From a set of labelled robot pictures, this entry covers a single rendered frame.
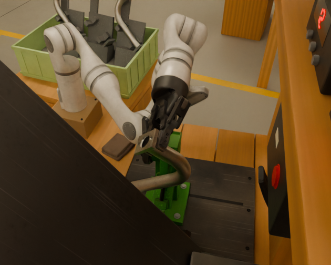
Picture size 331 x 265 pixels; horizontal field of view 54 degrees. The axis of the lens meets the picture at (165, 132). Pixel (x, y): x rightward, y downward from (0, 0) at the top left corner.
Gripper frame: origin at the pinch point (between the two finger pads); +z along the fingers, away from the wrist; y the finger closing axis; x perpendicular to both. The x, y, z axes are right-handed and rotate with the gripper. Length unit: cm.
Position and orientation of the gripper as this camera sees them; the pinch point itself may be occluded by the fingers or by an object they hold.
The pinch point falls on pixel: (156, 143)
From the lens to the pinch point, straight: 63.0
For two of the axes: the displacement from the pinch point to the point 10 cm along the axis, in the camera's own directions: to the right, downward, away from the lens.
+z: -2.0, 8.4, -5.0
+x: 7.5, 4.6, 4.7
